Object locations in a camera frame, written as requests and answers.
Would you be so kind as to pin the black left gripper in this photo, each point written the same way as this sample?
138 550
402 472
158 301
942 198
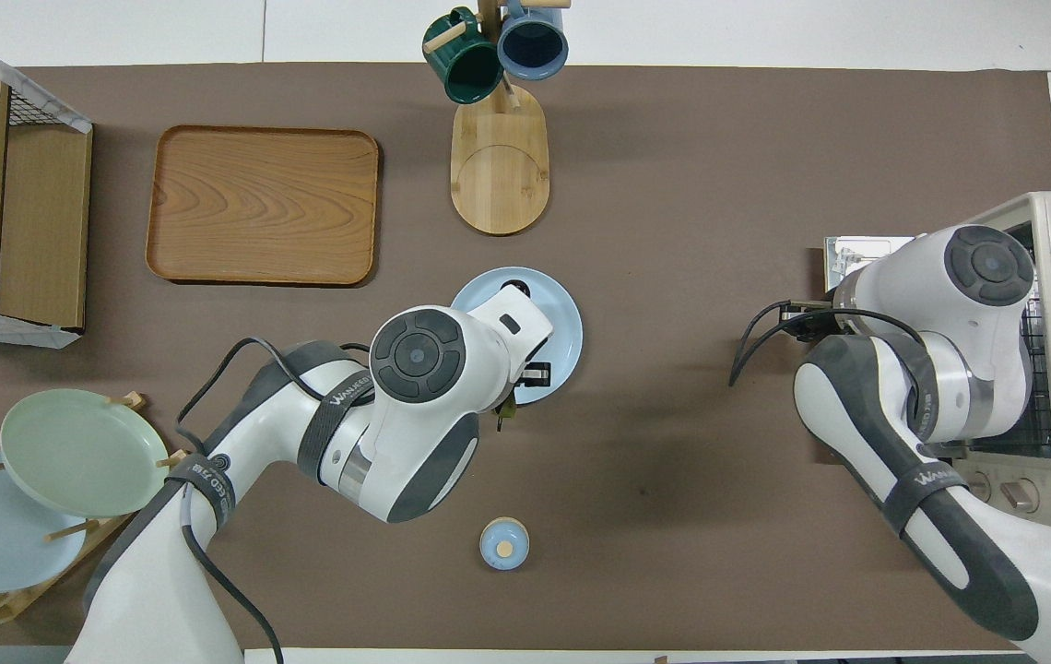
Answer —
535 373

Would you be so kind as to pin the metal oven rack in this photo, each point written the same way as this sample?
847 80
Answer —
1040 387

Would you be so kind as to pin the wooden mug tree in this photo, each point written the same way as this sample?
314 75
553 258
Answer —
500 171

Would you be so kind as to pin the beige oven knob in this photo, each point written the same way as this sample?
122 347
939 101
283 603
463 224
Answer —
1021 496
979 486

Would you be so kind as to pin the dark green mug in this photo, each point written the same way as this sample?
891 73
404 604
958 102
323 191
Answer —
466 66

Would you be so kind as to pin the rectangular wooden tray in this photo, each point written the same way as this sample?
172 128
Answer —
263 205

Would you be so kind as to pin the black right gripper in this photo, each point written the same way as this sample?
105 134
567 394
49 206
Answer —
811 320

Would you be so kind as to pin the brown table mat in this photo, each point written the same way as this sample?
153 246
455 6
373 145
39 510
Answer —
719 184

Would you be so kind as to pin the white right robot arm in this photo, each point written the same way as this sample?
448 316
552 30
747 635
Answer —
894 424

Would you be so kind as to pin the glass oven door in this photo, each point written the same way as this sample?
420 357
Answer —
857 254

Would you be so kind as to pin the pale green plate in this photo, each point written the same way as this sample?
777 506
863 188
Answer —
83 452

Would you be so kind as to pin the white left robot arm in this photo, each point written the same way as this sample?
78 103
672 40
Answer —
415 406

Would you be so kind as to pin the small blue lid wooden knob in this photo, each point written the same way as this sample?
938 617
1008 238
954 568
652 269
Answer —
504 546

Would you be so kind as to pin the wooden plate rack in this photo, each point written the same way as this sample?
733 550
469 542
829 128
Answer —
111 526

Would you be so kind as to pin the dark purple eggplant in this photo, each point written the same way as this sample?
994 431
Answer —
507 412

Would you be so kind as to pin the blue mug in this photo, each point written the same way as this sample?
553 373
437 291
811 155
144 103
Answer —
533 44

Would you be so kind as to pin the light blue round plate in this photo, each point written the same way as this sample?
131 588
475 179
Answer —
562 323

